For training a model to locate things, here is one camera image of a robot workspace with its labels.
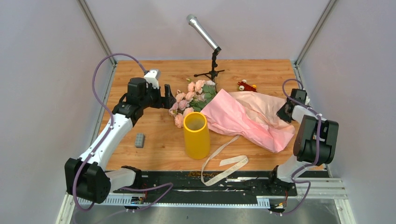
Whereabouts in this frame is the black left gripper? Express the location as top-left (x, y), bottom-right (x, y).
top-left (140, 83), bottom-right (177, 109)

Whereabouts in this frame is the pink flower bouquet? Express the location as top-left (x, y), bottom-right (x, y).
top-left (168, 79), bottom-right (217, 128)

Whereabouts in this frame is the pink wrapping paper sheet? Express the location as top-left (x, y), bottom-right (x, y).
top-left (201, 90), bottom-right (296, 153)

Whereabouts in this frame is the white printed ribbon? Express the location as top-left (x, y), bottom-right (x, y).
top-left (200, 135), bottom-right (249, 186)

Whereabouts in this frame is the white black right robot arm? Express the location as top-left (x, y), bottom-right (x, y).
top-left (267, 89), bottom-right (339, 195)

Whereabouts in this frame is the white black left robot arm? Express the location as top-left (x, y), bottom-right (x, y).
top-left (64, 77), bottom-right (176, 203)

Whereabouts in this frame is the yellow cylindrical vase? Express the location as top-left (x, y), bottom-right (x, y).
top-left (183, 112), bottom-right (211, 160)

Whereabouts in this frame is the grey building brick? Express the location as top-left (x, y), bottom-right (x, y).
top-left (134, 133), bottom-right (145, 148)

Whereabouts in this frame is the black tripod microphone stand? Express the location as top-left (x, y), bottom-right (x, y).
top-left (193, 47), bottom-right (225, 82)

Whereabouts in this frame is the red toy car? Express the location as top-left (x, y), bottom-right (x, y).
top-left (237, 79), bottom-right (257, 92)

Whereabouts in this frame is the silver microphone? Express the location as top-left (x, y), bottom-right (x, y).
top-left (186, 14), bottom-right (221, 55)

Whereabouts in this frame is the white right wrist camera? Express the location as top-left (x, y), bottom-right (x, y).
top-left (305, 95), bottom-right (311, 107)

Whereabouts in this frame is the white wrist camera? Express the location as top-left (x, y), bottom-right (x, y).
top-left (144, 69), bottom-right (161, 89)
top-left (305, 95), bottom-right (311, 107)

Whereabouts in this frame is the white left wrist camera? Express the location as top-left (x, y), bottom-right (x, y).
top-left (144, 69), bottom-right (161, 89)

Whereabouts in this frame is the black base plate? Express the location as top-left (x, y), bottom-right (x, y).
top-left (123, 170), bottom-right (297, 205)

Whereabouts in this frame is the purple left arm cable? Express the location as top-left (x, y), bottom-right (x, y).
top-left (71, 53), bottom-right (174, 213)

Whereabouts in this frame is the white slotted cable duct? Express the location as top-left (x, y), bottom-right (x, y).
top-left (77, 196), bottom-right (271, 208)

